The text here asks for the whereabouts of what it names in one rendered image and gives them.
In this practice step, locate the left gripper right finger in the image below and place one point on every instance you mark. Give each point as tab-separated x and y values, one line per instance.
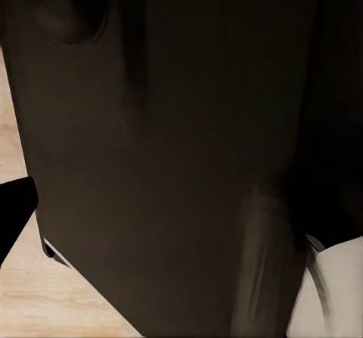
351	199

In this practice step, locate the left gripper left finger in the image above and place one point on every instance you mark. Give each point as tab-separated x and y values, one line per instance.
18	200

